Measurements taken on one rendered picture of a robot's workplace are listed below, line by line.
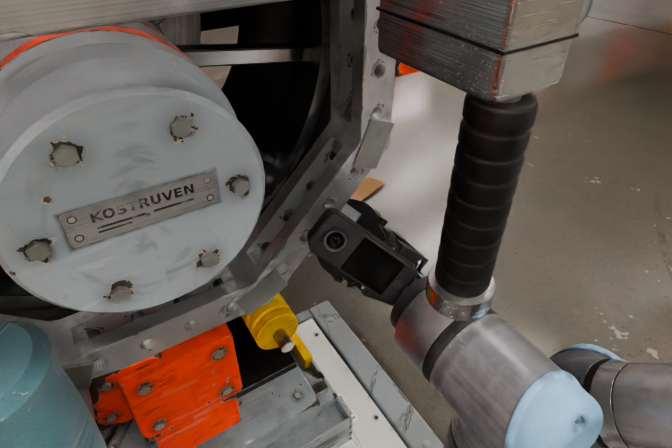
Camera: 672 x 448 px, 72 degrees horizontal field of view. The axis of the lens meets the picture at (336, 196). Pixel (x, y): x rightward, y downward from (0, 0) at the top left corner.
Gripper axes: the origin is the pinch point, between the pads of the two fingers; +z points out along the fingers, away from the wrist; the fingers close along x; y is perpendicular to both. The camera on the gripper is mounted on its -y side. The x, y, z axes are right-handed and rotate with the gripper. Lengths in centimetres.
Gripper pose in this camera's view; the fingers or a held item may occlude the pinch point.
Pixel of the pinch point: (314, 203)
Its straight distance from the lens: 59.1
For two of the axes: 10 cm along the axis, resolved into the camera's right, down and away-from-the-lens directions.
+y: 6.0, 3.6, 7.2
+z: -5.3, -4.9, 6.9
